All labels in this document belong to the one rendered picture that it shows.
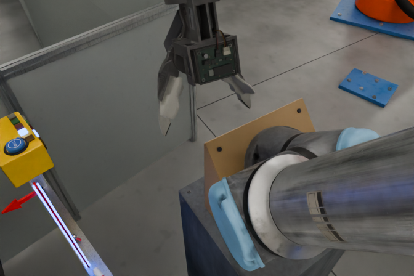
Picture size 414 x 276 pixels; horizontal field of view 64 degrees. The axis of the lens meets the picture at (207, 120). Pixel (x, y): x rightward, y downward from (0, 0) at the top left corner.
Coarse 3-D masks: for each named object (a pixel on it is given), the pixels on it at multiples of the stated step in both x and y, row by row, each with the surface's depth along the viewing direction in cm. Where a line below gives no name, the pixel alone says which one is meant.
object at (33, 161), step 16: (16, 112) 86; (0, 128) 82; (0, 144) 79; (32, 144) 79; (0, 160) 75; (16, 160) 76; (32, 160) 79; (48, 160) 82; (16, 176) 78; (32, 176) 82
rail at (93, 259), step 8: (32, 184) 96; (48, 184) 96; (48, 192) 94; (56, 200) 92; (56, 208) 91; (64, 208) 90; (64, 216) 89; (72, 224) 87; (72, 232) 86; (80, 232) 85; (88, 240) 84; (72, 248) 82; (80, 248) 82; (88, 248) 82; (88, 256) 82; (96, 256) 81; (96, 264) 80; (104, 264) 80; (88, 272) 78; (104, 272) 78
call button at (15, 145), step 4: (12, 140) 78; (16, 140) 78; (20, 140) 78; (8, 144) 77; (12, 144) 77; (16, 144) 77; (20, 144) 77; (24, 144) 78; (8, 148) 76; (12, 148) 76; (16, 148) 76; (20, 148) 77; (12, 152) 77
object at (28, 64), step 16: (144, 16) 139; (160, 16) 145; (96, 32) 128; (112, 32) 133; (64, 48) 122; (80, 48) 127; (16, 64) 114; (32, 64) 118; (0, 80) 112; (192, 96) 193; (192, 112) 202; (192, 128) 211; (48, 176) 149; (64, 192) 162
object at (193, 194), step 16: (192, 192) 78; (192, 208) 75; (192, 224) 80; (208, 224) 72; (192, 240) 87; (208, 240) 73; (192, 256) 96; (208, 256) 79; (224, 256) 68; (320, 256) 67; (336, 256) 80; (192, 272) 106; (208, 272) 86; (224, 272) 73; (240, 272) 65; (256, 272) 65; (272, 272) 65; (288, 272) 65; (304, 272) 66; (320, 272) 81
